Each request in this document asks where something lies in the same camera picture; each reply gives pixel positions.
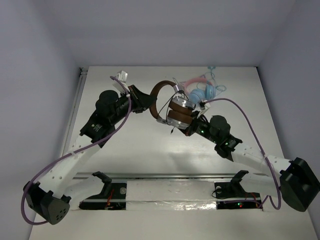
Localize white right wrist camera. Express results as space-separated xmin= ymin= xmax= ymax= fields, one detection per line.
xmin=197 ymin=100 xmax=211 ymax=118

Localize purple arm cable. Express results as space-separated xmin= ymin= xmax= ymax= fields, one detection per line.
xmin=21 ymin=76 xmax=132 ymax=225
xmin=203 ymin=97 xmax=282 ymax=210

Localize aluminium left side rail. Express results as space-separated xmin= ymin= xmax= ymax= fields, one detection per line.
xmin=58 ymin=66 xmax=89 ymax=157

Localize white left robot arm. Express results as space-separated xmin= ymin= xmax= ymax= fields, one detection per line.
xmin=20 ymin=85 xmax=157 ymax=226

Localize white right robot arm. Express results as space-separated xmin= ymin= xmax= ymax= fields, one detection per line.
xmin=183 ymin=115 xmax=320 ymax=212

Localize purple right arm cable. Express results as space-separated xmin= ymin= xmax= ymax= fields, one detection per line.
xmin=203 ymin=97 xmax=282 ymax=210

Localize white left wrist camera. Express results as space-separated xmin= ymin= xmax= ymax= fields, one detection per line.
xmin=112 ymin=70 xmax=129 ymax=93

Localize brown silver headphones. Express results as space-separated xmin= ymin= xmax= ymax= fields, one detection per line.
xmin=149 ymin=80 xmax=195 ymax=130

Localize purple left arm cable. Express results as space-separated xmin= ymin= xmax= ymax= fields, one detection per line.
xmin=21 ymin=76 xmax=132 ymax=225

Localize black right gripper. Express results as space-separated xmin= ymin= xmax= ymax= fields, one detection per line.
xmin=173 ymin=110 xmax=220 ymax=144

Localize light blue headphone cable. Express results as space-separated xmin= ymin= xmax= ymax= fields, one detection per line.
xmin=197 ymin=65 xmax=227 ymax=98

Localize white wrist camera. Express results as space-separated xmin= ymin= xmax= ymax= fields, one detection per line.
xmin=112 ymin=70 xmax=129 ymax=93
xmin=197 ymin=100 xmax=211 ymax=118

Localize pink blue cat-ear headphones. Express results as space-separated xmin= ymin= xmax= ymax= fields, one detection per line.
xmin=179 ymin=77 xmax=216 ymax=105

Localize aluminium front rail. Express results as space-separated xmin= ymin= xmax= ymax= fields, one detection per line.
xmin=74 ymin=171 xmax=278 ymax=179

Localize aluminium rail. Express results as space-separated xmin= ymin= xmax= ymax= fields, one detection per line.
xmin=74 ymin=171 xmax=278 ymax=179
xmin=58 ymin=66 xmax=89 ymax=157

